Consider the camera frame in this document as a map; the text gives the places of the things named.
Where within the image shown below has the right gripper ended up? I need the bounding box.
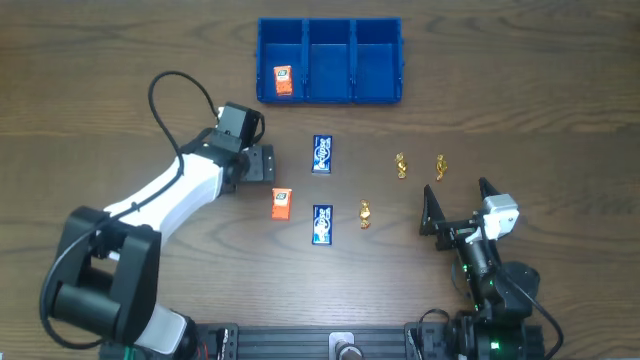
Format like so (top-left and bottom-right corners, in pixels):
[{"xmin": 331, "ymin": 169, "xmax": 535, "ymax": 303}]
[{"xmin": 418, "ymin": 176, "xmax": 502, "ymax": 252}]

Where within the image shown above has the blue candy pack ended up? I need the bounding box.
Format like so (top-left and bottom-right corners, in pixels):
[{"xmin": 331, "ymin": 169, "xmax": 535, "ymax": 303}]
[
  {"xmin": 311, "ymin": 134, "xmax": 334, "ymax": 175},
  {"xmin": 311, "ymin": 203, "xmax": 334, "ymax": 247}
]

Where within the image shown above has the orange candy box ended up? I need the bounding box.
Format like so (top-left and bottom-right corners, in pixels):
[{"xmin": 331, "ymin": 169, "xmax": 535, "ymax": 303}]
[
  {"xmin": 272, "ymin": 64, "xmax": 294, "ymax": 97},
  {"xmin": 270, "ymin": 187, "xmax": 294, "ymax": 222}
]

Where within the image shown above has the blue tray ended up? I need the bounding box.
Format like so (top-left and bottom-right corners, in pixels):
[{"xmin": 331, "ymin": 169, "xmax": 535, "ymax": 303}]
[{"xmin": 255, "ymin": 17, "xmax": 404, "ymax": 105}]

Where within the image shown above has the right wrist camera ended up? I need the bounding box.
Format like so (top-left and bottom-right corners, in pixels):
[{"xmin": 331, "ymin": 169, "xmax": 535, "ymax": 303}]
[{"xmin": 464, "ymin": 193, "xmax": 521, "ymax": 245}]

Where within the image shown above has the mounting rail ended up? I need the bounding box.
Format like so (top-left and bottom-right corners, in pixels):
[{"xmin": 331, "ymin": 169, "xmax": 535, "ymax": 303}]
[{"xmin": 189, "ymin": 322, "xmax": 546, "ymax": 360}]

